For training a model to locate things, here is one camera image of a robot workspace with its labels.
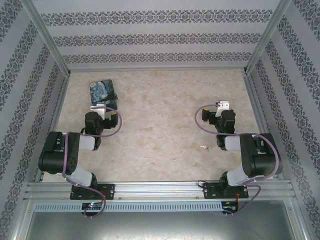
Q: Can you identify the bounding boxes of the aluminium mounting rail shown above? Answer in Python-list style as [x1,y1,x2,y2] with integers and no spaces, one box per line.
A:
[23,181,298,202]

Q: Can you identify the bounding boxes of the grey sheet metal panel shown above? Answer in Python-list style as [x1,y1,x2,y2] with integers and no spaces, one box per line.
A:
[23,199,300,240]

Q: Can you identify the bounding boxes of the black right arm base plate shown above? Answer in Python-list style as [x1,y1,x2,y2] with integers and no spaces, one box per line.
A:
[202,182,250,200]

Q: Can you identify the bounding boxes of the starry night print tin box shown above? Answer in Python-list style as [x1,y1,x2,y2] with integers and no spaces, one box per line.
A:
[89,78,119,111]

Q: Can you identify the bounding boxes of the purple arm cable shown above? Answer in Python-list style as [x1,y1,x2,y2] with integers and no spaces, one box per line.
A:
[61,109,123,219]
[195,104,280,218]

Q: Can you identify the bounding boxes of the aluminium frame post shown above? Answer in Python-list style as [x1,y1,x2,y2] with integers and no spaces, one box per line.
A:
[242,0,294,75]
[23,0,72,76]

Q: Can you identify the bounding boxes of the grey slotted cable duct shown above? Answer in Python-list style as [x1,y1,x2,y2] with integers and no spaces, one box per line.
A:
[33,201,224,213]

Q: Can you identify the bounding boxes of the aluminium table side rail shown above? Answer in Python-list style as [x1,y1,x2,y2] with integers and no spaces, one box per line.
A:
[243,72,285,180]
[33,72,72,183]

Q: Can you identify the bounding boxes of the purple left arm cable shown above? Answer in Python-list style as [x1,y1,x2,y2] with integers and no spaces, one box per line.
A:
[61,109,123,219]

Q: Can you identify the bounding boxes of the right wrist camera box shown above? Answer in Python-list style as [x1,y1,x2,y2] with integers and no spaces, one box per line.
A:
[215,99,231,119]

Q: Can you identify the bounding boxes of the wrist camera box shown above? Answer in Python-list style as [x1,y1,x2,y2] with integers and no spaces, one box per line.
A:
[215,99,231,119]
[89,104,107,119]

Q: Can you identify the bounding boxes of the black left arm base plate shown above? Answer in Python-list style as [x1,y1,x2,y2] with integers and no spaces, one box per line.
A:
[69,183,116,201]

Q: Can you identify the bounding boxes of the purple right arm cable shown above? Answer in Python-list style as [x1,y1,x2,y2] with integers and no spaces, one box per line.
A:
[195,104,280,218]

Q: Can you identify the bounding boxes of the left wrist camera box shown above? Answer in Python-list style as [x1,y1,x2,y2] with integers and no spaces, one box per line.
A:
[89,104,107,119]

